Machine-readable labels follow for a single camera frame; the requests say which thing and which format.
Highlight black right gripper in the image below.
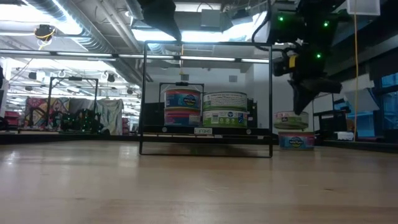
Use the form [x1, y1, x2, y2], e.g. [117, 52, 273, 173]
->
[272, 46, 343, 116]

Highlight colourful patterned cloth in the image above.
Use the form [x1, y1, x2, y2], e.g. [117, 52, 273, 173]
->
[24, 96, 71, 123]

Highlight white green cloth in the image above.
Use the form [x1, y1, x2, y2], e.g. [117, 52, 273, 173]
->
[95, 98, 124, 134]

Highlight long ceiling light strip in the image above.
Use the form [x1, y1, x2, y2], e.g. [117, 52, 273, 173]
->
[0, 49, 271, 64]

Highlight black metal rig frame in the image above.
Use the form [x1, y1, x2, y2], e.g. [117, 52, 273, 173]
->
[0, 129, 398, 153]

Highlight grey ceiling box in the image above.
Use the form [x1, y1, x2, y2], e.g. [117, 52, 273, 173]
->
[200, 9, 223, 29]

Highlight pale grey panel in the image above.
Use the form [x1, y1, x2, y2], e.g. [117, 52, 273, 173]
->
[343, 87, 381, 113]

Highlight black background robot arms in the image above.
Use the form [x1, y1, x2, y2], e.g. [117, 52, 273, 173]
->
[58, 108, 104, 134]

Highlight black cabinet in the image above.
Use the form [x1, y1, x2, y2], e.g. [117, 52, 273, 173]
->
[144, 102, 163, 127]

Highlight blue lit window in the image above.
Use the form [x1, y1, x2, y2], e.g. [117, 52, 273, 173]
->
[381, 73, 398, 138]

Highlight black background rig frame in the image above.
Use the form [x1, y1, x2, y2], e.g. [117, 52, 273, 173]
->
[47, 76, 100, 125]

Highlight black hanging ceiling device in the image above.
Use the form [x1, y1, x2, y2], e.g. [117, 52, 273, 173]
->
[33, 24, 57, 43]

